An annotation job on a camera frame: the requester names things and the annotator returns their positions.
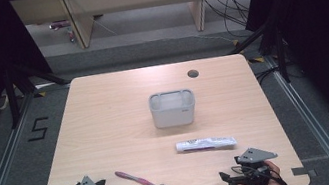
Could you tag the white toothpaste tube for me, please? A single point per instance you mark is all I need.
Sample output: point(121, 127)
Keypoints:
point(206, 143)

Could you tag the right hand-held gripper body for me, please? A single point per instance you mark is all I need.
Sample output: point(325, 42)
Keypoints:
point(255, 155)

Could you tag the small red floor item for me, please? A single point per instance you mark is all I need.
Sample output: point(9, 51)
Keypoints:
point(70, 34)

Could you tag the grey plastic holder box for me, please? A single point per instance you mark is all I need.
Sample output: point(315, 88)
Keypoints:
point(173, 115)

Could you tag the black metal stand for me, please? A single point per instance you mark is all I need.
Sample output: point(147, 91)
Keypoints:
point(281, 52)
point(12, 97)

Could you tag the pink toothbrush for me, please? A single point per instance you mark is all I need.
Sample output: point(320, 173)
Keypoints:
point(138, 179)

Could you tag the yellow black floor tape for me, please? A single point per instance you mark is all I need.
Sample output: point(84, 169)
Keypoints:
point(256, 60)
point(40, 94)

